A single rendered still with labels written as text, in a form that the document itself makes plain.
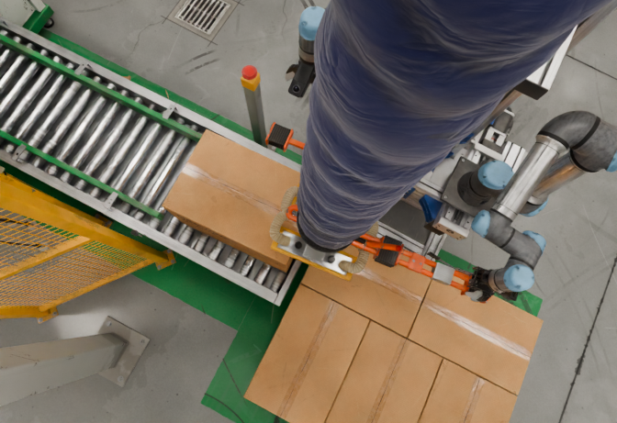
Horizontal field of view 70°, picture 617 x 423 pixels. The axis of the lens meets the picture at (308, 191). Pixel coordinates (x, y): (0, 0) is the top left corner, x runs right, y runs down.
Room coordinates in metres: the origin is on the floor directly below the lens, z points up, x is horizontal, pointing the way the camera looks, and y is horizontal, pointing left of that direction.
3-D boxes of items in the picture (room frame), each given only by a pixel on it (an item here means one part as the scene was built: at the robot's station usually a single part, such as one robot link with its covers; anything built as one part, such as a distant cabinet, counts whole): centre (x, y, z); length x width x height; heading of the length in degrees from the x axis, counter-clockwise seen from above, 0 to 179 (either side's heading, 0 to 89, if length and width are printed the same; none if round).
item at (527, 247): (0.30, -0.68, 1.50); 0.11 x 0.11 x 0.08; 66
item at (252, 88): (0.99, 0.36, 0.50); 0.07 x 0.07 x 1.00; 73
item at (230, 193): (0.44, 0.27, 0.75); 0.60 x 0.40 x 0.40; 75
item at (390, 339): (-0.14, -0.58, 0.34); 1.20 x 1.00 x 0.40; 73
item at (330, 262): (0.22, -0.07, 1.10); 0.34 x 0.10 x 0.05; 78
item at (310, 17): (0.71, 0.06, 1.82); 0.09 x 0.08 x 0.11; 131
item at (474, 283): (0.20, -0.65, 1.34); 0.09 x 0.08 x 0.12; 77
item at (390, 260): (0.26, -0.33, 1.20); 0.10 x 0.08 x 0.06; 168
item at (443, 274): (0.22, -0.54, 1.19); 0.07 x 0.07 x 0.04; 78
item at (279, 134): (0.64, 0.15, 1.20); 0.09 x 0.08 x 0.05; 168
